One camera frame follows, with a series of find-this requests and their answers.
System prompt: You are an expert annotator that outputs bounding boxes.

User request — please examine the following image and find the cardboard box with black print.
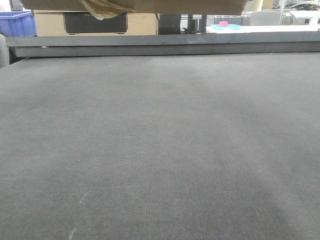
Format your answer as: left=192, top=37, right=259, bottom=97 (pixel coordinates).
left=33, top=10, right=158, bottom=37

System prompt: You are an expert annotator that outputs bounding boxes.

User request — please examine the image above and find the pink small box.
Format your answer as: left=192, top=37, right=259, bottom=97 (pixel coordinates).
left=219, top=21, right=229, bottom=28

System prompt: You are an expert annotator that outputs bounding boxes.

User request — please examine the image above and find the large brown cardboard box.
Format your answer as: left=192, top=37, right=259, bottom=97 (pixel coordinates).
left=21, top=0, right=247, bottom=20

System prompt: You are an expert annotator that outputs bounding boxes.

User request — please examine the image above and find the light blue tray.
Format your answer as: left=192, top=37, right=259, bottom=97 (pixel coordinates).
left=211, top=24, right=242, bottom=31

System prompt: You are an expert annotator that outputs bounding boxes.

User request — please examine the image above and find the blue plastic crate background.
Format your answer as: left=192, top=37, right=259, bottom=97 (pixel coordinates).
left=0, top=11, right=38, bottom=37

